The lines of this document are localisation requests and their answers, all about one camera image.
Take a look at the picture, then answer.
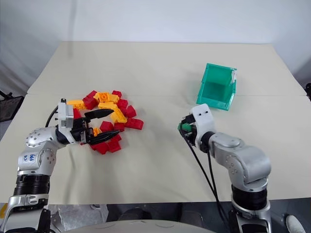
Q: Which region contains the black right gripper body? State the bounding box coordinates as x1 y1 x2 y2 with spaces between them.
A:
182 113 199 147

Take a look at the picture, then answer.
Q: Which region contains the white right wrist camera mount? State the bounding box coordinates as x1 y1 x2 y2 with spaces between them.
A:
190 103 217 147

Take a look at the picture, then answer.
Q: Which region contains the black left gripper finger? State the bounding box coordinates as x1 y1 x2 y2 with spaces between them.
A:
88 130 120 146
84 109 115 123

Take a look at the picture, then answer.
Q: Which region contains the green toy block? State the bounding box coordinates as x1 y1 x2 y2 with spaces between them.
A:
179 122 194 132

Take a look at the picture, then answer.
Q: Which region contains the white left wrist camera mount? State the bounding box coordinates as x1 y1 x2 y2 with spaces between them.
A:
57 98 75 129

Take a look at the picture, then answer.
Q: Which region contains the white shoe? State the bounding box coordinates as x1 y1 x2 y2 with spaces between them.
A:
285 214 306 233

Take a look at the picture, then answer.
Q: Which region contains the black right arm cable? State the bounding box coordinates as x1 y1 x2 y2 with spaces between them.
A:
186 139 230 233
206 149 228 233

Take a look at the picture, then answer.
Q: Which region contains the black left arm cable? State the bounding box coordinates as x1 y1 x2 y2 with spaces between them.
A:
44 107 59 128

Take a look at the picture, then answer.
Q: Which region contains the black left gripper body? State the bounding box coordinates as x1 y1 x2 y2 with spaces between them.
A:
69 117 94 146

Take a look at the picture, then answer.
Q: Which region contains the black mesh stand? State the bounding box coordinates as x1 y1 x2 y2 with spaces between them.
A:
0 90 25 122

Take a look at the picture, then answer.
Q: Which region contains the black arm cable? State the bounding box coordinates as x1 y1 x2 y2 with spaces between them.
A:
206 149 228 233
44 107 59 128
186 139 230 233

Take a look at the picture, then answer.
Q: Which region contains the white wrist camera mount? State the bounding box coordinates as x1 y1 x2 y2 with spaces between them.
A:
57 98 75 129
190 103 217 147

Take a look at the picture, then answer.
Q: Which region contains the clear plastic bag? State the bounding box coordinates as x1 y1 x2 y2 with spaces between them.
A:
49 204 109 225

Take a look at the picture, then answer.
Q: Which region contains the dark rounded shape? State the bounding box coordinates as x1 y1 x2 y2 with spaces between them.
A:
116 205 152 222

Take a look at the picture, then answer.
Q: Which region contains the teal plastic bin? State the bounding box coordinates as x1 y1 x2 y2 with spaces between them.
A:
196 63 239 112

